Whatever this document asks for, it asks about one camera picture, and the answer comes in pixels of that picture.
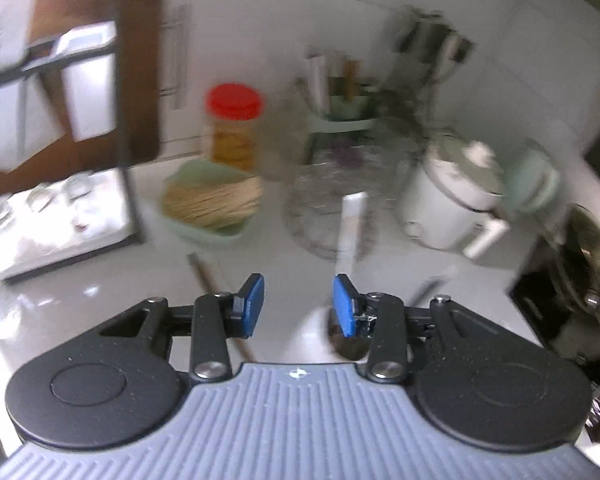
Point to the clear drinking glass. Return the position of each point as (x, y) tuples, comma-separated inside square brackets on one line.
[(2, 212), (80, 186), (41, 196)]

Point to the dried noodles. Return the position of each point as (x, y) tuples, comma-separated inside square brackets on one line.
[(210, 200)]

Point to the white chopping board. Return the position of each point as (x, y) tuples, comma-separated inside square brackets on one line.
[(87, 85), (10, 120)]

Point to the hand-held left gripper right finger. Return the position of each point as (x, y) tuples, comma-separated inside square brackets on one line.
[(345, 305)]

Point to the textured glass board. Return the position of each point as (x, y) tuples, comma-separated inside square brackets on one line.
[(0, 35)]

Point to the wooden chopstick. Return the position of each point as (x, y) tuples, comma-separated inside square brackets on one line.
[(205, 280)]

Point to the green electric kettle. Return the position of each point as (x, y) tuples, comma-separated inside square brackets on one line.
[(530, 180)]

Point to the green chopstick holder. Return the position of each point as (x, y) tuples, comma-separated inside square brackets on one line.
[(340, 112)]

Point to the wooden cutting board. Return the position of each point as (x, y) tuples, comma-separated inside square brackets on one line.
[(140, 60)]

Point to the plastic jar red lid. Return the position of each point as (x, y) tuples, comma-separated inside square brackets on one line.
[(232, 125)]

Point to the green plastic basket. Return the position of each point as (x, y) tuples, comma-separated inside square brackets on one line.
[(205, 237)]

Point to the white drip tray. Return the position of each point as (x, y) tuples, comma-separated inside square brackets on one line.
[(55, 247)]

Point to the set of hanging kitchen utensils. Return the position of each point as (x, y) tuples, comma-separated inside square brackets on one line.
[(430, 45)]

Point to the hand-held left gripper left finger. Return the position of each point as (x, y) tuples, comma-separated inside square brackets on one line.
[(252, 305)]

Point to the black gas stove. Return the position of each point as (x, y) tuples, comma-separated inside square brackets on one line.
[(555, 315)]

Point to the white electric pot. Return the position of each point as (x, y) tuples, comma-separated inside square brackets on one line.
[(450, 200)]

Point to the pot with glass lid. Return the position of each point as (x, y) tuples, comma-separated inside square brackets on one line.
[(590, 255)]

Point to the white ceramic spoon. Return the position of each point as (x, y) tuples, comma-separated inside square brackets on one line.
[(352, 225)]

